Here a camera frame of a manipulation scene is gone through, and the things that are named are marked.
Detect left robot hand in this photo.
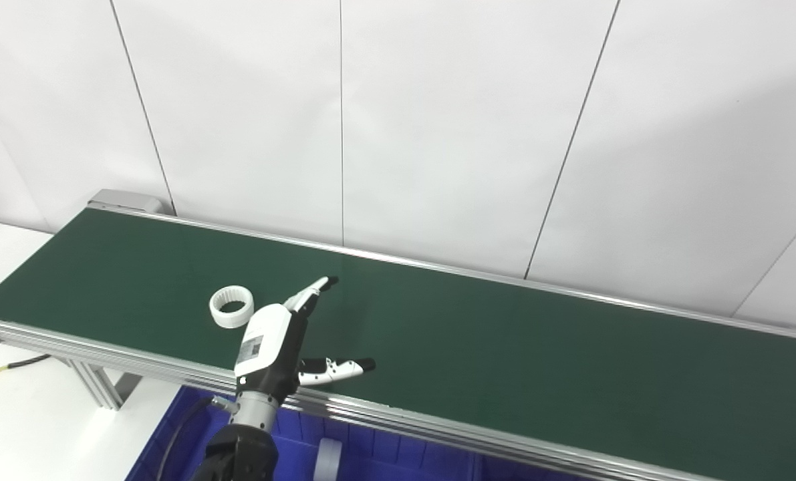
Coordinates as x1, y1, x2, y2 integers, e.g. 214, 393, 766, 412
234, 275, 376, 408

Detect white plastic ring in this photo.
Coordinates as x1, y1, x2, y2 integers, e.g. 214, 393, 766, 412
209, 285, 254, 329

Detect green conveyor belt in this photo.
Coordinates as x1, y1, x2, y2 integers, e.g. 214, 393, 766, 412
0, 207, 796, 481
0, 189, 796, 481

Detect blue bin with white parts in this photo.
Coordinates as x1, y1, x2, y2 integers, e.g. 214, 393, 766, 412
125, 384, 482, 481

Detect aluminium conveyor leg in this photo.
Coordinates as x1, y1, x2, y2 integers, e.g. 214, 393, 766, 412
63, 357, 144, 412

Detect grey conveyor end housing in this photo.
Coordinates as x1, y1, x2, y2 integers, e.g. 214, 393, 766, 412
89, 189, 174, 216

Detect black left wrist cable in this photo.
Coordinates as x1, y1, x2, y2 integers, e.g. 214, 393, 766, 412
154, 395, 238, 481

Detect white smooth ring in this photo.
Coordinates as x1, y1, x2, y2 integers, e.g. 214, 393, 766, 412
314, 438, 343, 481

